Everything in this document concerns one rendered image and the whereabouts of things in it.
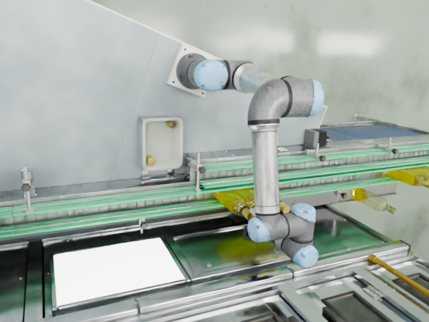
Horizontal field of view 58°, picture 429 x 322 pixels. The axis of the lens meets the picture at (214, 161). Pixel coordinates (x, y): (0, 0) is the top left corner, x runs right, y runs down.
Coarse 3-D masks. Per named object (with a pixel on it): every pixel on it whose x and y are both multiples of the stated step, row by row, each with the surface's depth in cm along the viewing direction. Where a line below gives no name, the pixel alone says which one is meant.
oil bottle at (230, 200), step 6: (216, 192) 172; (222, 192) 166; (228, 192) 166; (234, 192) 166; (216, 198) 172; (222, 198) 166; (228, 198) 161; (234, 198) 160; (240, 198) 160; (228, 204) 161; (234, 204) 156; (240, 204) 156; (234, 210) 157
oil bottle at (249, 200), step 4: (236, 192) 167; (240, 192) 167; (244, 192) 167; (240, 196) 163; (244, 196) 162; (248, 196) 163; (252, 196) 163; (248, 200) 159; (252, 200) 159; (248, 204) 158; (248, 208) 159
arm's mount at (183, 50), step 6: (180, 48) 162; (186, 48) 161; (180, 54) 161; (204, 54) 165; (174, 66) 162; (174, 72) 162; (174, 78) 163; (174, 84) 163; (180, 84) 164; (186, 90) 166; (192, 90) 167; (198, 90) 168; (204, 90) 170; (204, 96) 170
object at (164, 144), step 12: (144, 120) 157; (156, 120) 158; (168, 120) 161; (180, 120) 163; (144, 132) 158; (156, 132) 167; (168, 132) 169; (180, 132) 164; (144, 144) 159; (156, 144) 169; (168, 144) 171; (180, 144) 166; (144, 156) 161; (156, 156) 170; (168, 156) 172; (180, 156) 167; (144, 168) 162; (156, 168) 164; (168, 168) 166
